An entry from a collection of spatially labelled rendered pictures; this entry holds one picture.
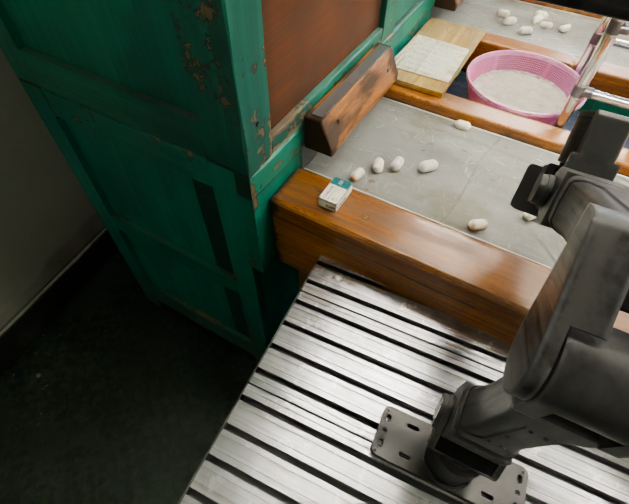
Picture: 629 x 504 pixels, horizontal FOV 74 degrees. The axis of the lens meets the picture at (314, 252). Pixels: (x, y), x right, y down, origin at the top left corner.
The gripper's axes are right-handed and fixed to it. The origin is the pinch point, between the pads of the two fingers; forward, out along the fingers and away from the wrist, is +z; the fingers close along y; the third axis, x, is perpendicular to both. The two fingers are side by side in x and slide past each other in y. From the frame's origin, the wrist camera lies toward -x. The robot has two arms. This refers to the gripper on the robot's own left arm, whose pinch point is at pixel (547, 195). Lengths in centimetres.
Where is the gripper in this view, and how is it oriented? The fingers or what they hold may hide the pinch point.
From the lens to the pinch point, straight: 77.1
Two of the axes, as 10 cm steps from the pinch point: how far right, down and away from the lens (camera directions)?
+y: -8.7, -4.1, 2.9
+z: 3.7, -1.5, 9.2
